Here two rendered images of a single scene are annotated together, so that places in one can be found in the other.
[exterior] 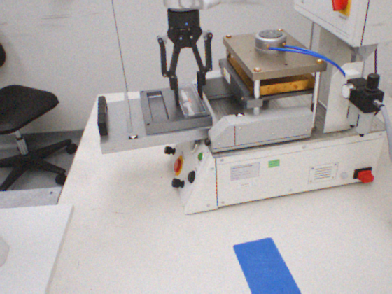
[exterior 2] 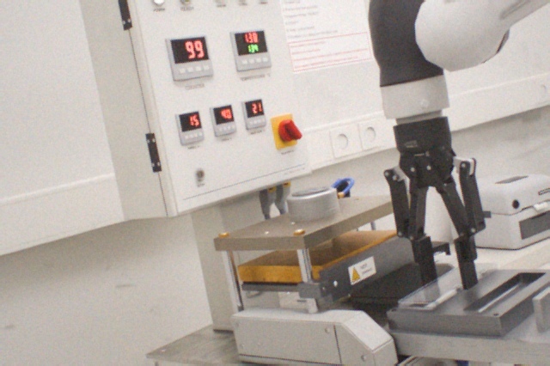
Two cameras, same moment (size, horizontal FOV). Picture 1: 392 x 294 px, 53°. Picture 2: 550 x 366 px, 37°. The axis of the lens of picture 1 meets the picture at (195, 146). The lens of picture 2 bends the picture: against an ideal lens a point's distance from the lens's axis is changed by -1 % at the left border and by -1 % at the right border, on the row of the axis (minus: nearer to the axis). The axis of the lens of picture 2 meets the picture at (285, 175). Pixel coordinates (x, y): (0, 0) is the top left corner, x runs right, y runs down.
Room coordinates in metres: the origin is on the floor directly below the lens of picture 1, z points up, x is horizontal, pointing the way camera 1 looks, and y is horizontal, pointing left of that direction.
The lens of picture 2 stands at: (1.77, 0.75, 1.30)
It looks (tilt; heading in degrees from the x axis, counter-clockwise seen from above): 6 degrees down; 231
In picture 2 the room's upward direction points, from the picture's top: 11 degrees counter-clockwise
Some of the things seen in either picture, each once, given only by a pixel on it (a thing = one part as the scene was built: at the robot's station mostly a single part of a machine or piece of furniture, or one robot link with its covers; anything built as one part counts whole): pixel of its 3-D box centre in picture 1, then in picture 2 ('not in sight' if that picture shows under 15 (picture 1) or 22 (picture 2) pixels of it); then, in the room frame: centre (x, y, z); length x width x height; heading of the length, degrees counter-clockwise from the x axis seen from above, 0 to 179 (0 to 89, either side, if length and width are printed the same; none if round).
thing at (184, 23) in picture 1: (184, 27); (425, 152); (0.93, 0.01, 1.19); 0.08 x 0.08 x 0.09
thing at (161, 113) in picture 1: (173, 106); (479, 298); (0.93, 0.05, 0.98); 0.20 x 0.17 x 0.03; 9
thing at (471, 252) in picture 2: (168, 80); (474, 241); (0.92, 0.06, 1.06); 0.03 x 0.01 x 0.05; 99
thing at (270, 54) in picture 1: (283, 59); (310, 228); (0.95, -0.24, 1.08); 0.31 x 0.24 x 0.13; 9
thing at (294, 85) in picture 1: (269, 66); (323, 240); (0.96, -0.21, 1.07); 0.22 x 0.17 x 0.10; 9
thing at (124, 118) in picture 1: (156, 113); (512, 308); (0.92, 0.10, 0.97); 0.30 x 0.22 x 0.08; 99
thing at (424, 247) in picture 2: (199, 85); (426, 262); (0.94, -0.02, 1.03); 0.03 x 0.01 x 0.07; 9
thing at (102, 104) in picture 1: (102, 114); not in sight; (0.90, 0.23, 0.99); 0.15 x 0.02 x 0.04; 9
